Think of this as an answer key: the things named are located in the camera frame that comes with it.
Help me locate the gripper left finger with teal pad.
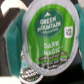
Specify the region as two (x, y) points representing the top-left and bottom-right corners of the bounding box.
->
(0, 6), (29, 68)

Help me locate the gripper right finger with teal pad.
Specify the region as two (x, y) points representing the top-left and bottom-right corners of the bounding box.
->
(75, 6), (84, 74)

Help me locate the green lid kcup pod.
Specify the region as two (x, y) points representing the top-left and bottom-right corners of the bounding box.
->
(22, 0), (79, 76)

